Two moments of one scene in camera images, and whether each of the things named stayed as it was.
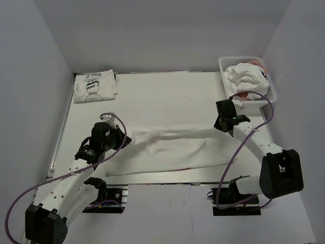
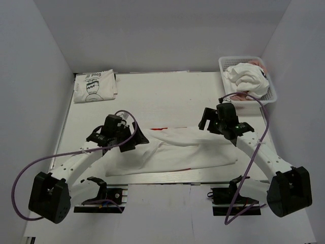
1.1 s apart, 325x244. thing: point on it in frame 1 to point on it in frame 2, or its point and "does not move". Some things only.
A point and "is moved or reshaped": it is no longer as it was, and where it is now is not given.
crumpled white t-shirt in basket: [246, 77] does not move
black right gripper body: [218, 124] to [214, 126]
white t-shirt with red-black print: [157, 150] is moved or reshaped
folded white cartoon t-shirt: [96, 86] does not move
